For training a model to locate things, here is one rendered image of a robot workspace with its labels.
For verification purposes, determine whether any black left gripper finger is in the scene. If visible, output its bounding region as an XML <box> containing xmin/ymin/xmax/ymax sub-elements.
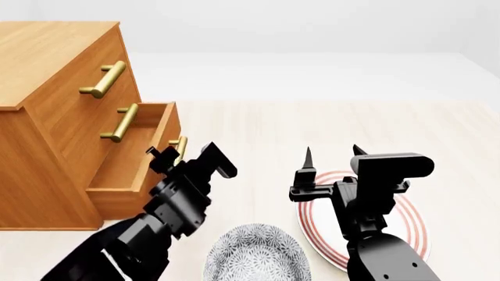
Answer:
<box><xmin>145</xmin><ymin>145</ymin><xmax>181</xmax><ymax>176</ymax></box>

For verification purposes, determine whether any brass bar drawer handle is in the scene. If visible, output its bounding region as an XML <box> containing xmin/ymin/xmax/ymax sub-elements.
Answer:
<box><xmin>168</xmin><ymin>136</ymin><xmax>189</xmax><ymax>166</ymax></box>
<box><xmin>78</xmin><ymin>60</ymin><xmax>127</xmax><ymax>100</ymax></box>
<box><xmin>99</xmin><ymin>102</ymin><xmax>140</xmax><ymax>144</ymax></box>

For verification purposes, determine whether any wooden drawer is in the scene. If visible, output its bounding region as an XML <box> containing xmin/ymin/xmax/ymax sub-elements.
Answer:
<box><xmin>23</xmin><ymin>27</ymin><xmax>133</xmax><ymax>149</ymax></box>
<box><xmin>85</xmin><ymin>101</ymin><xmax>183</xmax><ymax>221</ymax></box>
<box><xmin>48</xmin><ymin>64</ymin><xmax>143</xmax><ymax>190</ymax></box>

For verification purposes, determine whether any wooden drawer front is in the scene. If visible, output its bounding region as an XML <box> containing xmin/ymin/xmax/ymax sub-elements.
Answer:
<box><xmin>23</xmin><ymin>27</ymin><xmax>133</xmax><ymax>149</ymax></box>
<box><xmin>48</xmin><ymin>64</ymin><xmax>143</xmax><ymax>190</ymax></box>

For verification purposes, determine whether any wooden three-drawer cabinet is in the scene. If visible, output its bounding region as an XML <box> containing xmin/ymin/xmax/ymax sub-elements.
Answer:
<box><xmin>0</xmin><ymin>20</ymin><xmax>183</xmax><ymax>232</ymax></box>

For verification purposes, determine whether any white plate with red rings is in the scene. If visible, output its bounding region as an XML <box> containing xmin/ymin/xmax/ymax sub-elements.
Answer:
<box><xmin>296</xmin><ymin>170</ymin><xmax>432</xmax><ymax>273</ymax></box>

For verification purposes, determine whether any grey floral patterned bowl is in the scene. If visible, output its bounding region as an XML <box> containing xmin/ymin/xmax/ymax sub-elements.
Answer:
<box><xmin>204</xmin><ymin>222</ymin><xmax>313</xmax><ymax>281</ymax></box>

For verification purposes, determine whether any black right gripper camera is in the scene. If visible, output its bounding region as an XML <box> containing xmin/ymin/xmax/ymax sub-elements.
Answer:
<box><xmin>349</xmin><ymin>151</ymin><xmax>436</xmax><ymax>206</ymax></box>

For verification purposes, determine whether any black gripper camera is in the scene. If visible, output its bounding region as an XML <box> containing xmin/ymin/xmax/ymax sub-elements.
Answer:
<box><xmin>200</xmin><ymin>140</ymin><xmax>238</xmax><ymax>179</ymax></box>
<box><xmin>349</xmin><ymin>151</ymin><xmax>436</xmax><ymax>206</ymax></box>

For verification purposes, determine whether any black left gripper camera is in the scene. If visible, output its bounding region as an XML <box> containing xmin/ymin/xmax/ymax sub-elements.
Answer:
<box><xmin>200</xmin><ymin>140</ymin><xmax>238</xmax><ymax>179</ymax></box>

